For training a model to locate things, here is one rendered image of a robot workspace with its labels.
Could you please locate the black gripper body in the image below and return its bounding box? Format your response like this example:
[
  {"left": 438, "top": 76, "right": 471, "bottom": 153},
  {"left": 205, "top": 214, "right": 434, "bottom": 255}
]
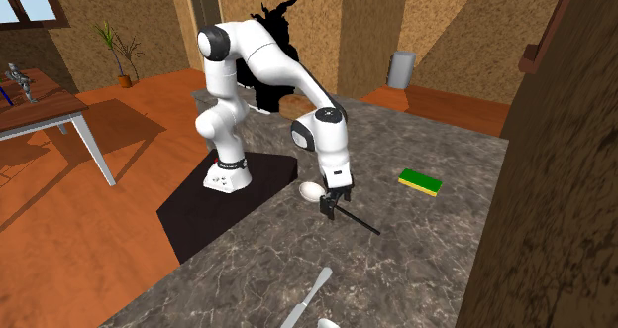
[{"left": 325, "top": 174, "right": 356, "bottom": 201}]

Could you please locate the white egg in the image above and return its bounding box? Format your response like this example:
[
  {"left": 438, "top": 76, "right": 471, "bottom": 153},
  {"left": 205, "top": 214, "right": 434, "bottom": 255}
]
[{"left": 298, "top": 181, "right": 327, "bottom": 203}]

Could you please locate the thin black stick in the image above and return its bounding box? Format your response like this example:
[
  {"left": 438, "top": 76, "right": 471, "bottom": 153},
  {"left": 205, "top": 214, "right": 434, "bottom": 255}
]
[{"left": 334, "top": 204, "right": 382, "bottom": 237}]

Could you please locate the green and yellow sponge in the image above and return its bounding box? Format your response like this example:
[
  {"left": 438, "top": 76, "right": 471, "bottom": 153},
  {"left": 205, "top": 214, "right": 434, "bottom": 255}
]
[{"left": 397, "top": 167, "right": 444, "bottom": 198}]

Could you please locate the silver butter knife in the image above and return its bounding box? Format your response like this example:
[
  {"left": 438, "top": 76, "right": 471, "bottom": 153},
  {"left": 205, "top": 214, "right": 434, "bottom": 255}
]
[{"left": 279, "top": 266, "right": 334, "bottom": 328}]

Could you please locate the dark robot stand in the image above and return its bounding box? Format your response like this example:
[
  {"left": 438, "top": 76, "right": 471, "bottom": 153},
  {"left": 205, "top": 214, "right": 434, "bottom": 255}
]
[{"left": 155, "top": 150, "right": 299, "bottom": 266}]

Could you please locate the grey cylinder bin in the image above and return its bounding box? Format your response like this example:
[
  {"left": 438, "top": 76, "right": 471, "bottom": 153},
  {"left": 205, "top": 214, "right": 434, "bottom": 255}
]
[{"left": 386, "top": 50, "right": 418, "bottom": 91}]

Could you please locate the black jagged plant shape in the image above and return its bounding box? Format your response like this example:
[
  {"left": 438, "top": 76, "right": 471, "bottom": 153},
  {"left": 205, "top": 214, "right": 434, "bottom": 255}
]
[{"left": 236, "top": 0, "right": 301, "bottom": 116}]

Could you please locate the potted green plant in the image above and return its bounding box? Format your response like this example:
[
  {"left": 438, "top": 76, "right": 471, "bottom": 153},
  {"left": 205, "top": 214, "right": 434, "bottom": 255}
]
[{"left": 90, "top": 21, "right": 145, "bottom": 89}]

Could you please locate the wooden table with white legs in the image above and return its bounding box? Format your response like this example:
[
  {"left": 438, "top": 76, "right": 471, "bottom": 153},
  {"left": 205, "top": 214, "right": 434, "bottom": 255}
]
[{"left": 0, "top": 62, "right": 118, "bottom": 187}]

